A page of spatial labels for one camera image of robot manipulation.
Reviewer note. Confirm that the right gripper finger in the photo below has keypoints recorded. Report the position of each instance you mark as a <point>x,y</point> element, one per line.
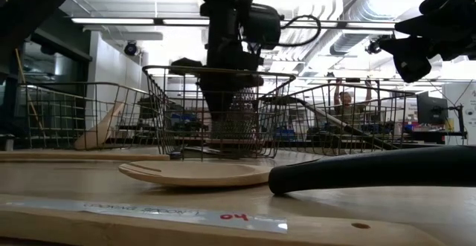
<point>427,21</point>
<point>431,31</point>

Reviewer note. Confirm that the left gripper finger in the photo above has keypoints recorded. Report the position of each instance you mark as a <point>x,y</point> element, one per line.
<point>223,101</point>

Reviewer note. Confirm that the iridescent knife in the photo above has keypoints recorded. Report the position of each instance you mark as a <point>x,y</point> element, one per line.
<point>208,150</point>

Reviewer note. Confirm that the black slotted spatula steel shaft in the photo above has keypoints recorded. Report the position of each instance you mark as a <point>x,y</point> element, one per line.
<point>294,100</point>

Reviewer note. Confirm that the long wooden spatula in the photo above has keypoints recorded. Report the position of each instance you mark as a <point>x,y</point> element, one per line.
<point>96,134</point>

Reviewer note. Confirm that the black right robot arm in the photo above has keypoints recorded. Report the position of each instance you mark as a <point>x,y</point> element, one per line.
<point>470,15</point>

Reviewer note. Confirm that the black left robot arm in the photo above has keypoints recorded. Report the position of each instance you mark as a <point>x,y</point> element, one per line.
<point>223,15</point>

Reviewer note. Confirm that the pink steel box grater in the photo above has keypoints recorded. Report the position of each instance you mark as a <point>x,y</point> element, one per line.
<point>241,127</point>

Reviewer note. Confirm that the black hanging ceiling device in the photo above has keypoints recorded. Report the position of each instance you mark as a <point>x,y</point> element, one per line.
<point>373,47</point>

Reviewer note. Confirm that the black computer monitor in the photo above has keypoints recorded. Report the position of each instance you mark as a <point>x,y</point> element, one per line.
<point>431,108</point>

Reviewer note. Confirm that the white poster board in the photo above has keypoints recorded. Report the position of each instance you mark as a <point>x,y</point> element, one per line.
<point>459,101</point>

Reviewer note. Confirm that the blue storage bin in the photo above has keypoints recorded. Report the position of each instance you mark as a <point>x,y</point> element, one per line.
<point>284,133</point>

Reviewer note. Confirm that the pink box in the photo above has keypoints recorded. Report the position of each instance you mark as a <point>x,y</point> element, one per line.
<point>427,127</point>

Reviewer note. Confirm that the person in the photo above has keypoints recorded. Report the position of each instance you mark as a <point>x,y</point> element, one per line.
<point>347,99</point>

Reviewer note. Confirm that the black monitor stand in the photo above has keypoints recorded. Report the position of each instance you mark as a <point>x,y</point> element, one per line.
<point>461,119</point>

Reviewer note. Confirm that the wooden spoon head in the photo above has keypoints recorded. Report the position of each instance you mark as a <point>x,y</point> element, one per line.
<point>197,175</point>

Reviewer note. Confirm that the long ceiling light bar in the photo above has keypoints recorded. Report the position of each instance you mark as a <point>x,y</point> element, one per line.
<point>148,21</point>

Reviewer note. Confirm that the black ceiling spotlight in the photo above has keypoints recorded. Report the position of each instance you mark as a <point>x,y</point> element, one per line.
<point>131,49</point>

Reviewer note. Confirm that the small grey box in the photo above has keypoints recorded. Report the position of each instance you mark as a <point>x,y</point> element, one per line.
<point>7,142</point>

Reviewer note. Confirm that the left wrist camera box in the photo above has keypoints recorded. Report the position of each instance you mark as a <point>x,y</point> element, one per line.
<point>264,26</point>

